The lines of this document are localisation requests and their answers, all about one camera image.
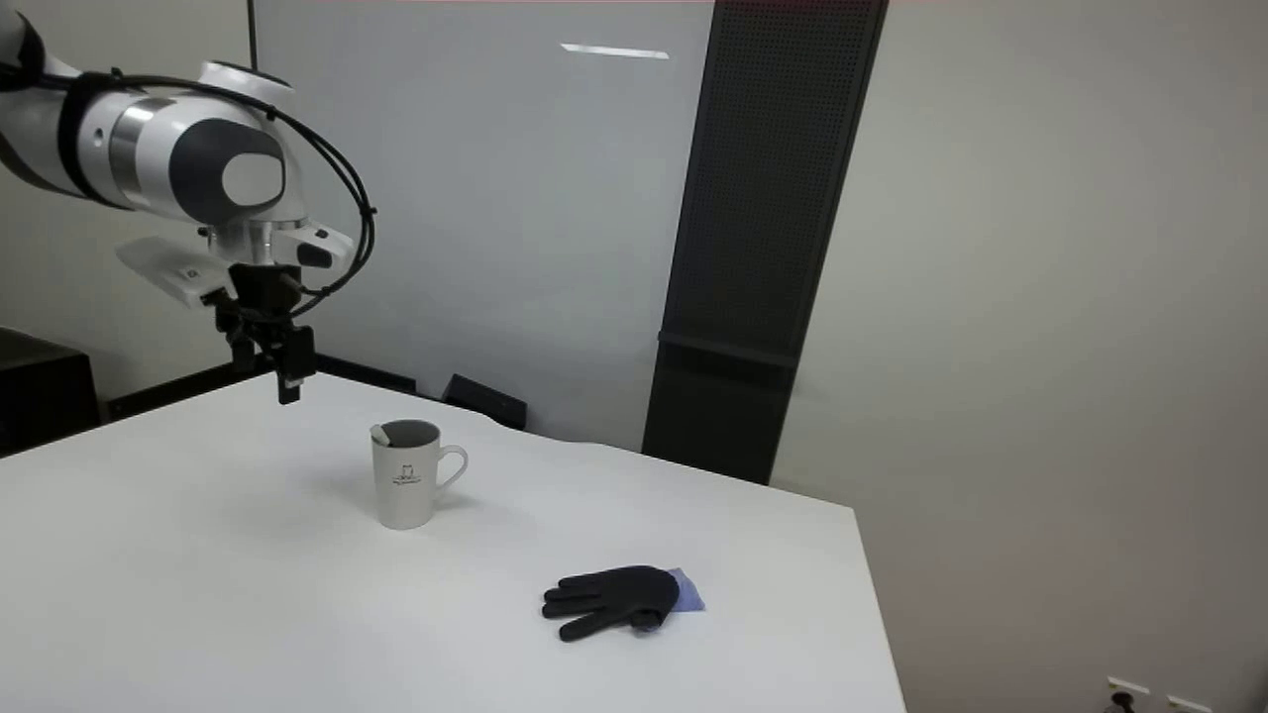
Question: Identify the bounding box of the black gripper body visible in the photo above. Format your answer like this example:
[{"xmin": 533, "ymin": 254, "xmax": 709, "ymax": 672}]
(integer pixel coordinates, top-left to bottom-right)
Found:
[{"xmin": 200, "ymin": 263, "xmax": 322, "ymax": 341}]

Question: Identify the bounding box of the white mug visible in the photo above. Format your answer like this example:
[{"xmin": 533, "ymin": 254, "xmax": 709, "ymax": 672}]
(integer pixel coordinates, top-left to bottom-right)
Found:
[{"xmin": 365, "ymin": 415, "xmax": 476, "ymax": 535}]

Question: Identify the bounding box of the black chair back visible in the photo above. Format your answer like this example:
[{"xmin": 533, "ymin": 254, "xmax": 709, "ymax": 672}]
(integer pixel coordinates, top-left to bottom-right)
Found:
[{"xmin": 439, "ymin": 371, "xmax": 532, "ymax": 436}]

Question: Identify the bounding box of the black cabinet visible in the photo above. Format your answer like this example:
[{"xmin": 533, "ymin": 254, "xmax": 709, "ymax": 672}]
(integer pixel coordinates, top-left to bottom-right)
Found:
[{"xmin": 0, "ymin": 329, "xmax": 106, "ymax": 458}]

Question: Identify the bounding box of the black glove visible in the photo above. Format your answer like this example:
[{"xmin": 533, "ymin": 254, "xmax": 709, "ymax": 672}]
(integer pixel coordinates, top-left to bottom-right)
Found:
[{"xmin": 533, "ymin": 561, "xmax": 685, "ymax": 646}]

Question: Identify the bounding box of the small blue card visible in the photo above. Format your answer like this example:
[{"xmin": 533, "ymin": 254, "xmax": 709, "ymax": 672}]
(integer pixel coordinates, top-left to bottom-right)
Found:
[{"xmin": 660, "ymin": 567, "xmax": 709, "ymax": 619}]

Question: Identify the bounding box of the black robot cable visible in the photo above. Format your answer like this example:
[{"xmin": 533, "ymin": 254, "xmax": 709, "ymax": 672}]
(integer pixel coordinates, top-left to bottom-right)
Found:
[{"xmin": 50, "ymin": 69, "xmax": 385, "ymax": 321}]

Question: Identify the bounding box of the black wall pillar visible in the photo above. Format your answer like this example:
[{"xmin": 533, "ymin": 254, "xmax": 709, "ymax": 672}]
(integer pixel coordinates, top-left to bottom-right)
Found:
[{"xmin": 641, "ymin": 0, "xmax": 891, "ymax": 489}]

